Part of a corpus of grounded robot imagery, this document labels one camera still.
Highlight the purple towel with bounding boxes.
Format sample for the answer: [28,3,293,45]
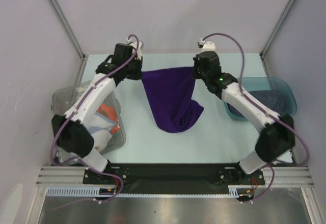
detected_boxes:
[142,67,204,133]

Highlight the right aluminium frame post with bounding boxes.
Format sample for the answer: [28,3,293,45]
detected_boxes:
[262,0,308,57]

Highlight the light blue paw towel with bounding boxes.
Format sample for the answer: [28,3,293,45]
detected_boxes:
[51,113,124,158]

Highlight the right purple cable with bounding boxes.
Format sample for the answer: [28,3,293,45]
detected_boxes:
[201,33,311,204]

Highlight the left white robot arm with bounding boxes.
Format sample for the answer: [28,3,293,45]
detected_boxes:
[51,40,143,183]

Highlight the aluminium front rail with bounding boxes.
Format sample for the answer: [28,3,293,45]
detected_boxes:
[36,166,314,188]

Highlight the clear plastic bin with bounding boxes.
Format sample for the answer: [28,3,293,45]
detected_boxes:
[51,78,126,167]

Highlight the white slotted cable duct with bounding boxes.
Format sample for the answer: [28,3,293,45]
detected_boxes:
[46,186,239,198]

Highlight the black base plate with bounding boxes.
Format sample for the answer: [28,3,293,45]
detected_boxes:
[52,155,297,194]

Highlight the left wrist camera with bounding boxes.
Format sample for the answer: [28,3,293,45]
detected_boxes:
[126,38,144,60]

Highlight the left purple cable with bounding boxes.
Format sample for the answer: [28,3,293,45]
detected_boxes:
[50,34,142,204]

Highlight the orange towel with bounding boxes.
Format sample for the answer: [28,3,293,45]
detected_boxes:
[97,103,120,135]

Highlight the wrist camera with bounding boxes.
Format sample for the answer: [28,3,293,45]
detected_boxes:
[126,38,144,60]
[198,39,216,53]

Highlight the teal plastic tray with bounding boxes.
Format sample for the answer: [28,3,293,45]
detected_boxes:
[221,76,298,121]

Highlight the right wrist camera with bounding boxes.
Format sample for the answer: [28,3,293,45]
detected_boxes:
[198,39,216,53]

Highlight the grey towel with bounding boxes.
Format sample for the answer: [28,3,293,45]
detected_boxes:
[225,90,289,121]

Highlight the purple cable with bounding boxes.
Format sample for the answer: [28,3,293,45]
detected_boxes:
[201,33,311,204]
[50,34,142,204]

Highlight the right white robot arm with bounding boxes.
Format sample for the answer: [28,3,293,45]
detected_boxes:
[193,51,295,184]

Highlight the aluminium frame post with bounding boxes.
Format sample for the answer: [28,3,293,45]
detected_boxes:
[262,0,308,57]
[38,0,86,60]

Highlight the left aluminium frame post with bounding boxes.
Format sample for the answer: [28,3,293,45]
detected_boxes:
[38,0,86,60]

